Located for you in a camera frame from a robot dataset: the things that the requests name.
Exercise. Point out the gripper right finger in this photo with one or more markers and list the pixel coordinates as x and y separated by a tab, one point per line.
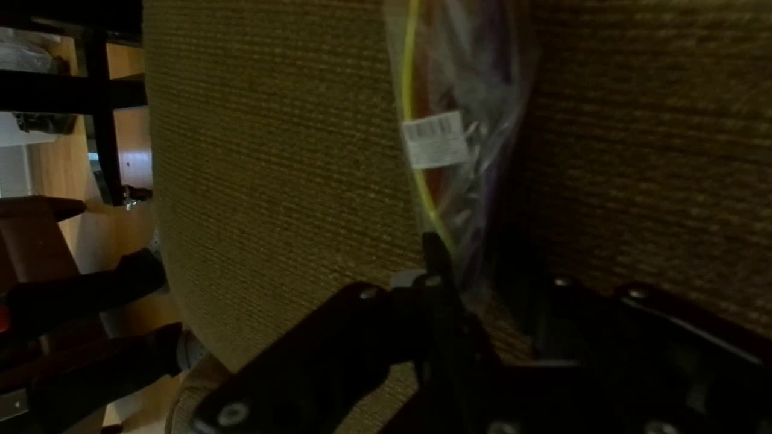
651	361

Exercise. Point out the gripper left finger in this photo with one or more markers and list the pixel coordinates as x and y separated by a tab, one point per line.
313	343

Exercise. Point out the tan woven basket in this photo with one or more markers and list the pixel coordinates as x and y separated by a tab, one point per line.
271	181

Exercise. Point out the clear plastic bag with label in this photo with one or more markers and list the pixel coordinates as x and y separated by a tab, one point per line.
435	140

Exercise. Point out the brown wooden stool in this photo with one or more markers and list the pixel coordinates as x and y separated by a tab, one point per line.
30	241

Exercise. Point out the black shelf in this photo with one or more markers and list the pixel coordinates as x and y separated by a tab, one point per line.
99	93

